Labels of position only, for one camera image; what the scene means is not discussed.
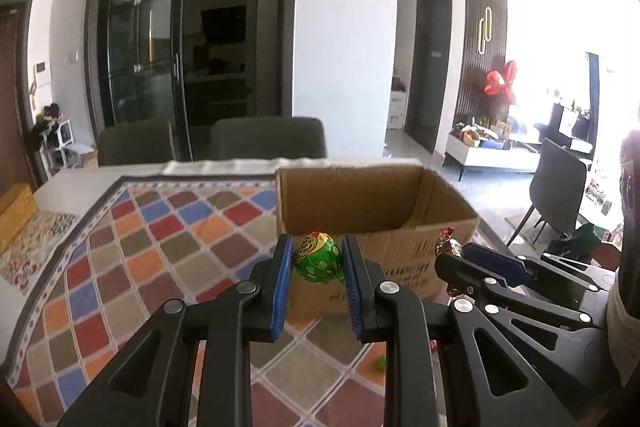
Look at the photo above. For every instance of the grey dining chair left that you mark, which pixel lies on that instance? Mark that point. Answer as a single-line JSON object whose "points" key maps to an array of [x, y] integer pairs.
{"points": [[136, 143]]}

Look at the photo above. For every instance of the colourful checkered table mat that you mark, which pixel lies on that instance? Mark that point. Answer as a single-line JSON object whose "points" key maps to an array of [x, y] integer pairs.
{"points": [[93, 280]]}

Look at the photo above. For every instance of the dark hallway door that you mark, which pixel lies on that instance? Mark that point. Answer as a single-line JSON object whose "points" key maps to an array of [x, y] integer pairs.
{"points": [[429, 71]]}

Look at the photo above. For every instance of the brown entrance door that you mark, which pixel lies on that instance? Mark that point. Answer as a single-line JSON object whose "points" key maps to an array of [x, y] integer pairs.
{"points": [[19, 161]]}

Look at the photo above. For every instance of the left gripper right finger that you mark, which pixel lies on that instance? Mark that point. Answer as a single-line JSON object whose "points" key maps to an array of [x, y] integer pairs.
{"points": [[443, 356]]}

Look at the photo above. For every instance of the green lollipop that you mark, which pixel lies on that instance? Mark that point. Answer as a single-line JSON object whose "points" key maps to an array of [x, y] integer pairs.
{"points": [[318, 259]]}

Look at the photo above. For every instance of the brown cardboard box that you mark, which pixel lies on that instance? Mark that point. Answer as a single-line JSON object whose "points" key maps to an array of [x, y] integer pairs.
{"points": [[396, 212]]}

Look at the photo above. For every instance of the black glass cabinet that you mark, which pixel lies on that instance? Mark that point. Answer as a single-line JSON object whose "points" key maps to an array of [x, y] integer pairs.
{"points": [[191, 63]]}

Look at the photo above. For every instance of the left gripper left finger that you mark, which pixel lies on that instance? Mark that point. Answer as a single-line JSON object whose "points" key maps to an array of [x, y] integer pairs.
{"points": [[149, 381]]}

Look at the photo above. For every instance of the red shiny candy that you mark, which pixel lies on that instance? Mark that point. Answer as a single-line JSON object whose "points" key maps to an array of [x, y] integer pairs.
{"points": [[447, 244]]}

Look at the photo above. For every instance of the yellow woven box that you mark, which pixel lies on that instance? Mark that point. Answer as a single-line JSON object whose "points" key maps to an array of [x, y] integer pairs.
{"points": [[17, 207]]}

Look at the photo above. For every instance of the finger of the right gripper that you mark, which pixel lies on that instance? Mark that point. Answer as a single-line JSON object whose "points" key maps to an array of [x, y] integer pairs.
{"points": [[463, 278], [511, 269]]}

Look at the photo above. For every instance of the grey dining chair right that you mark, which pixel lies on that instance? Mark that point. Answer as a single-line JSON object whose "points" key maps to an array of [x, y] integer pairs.
{"points": [[269, 137]]}

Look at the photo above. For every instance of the grey dining chair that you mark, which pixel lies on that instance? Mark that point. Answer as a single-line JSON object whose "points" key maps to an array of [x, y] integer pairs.
{"points": [[269, 137], [136, 143]]}

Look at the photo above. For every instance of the white shelf with toys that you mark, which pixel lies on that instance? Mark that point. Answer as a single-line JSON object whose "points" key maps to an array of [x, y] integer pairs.
{"points": [[398, 98]]}

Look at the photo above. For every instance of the dark side chair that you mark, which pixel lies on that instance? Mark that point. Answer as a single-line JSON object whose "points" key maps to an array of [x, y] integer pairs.
{"points": [[556, 189]]}

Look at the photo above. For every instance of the white low tv stand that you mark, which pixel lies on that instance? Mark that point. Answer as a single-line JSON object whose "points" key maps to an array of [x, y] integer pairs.
{"points": [[466, 154]]}

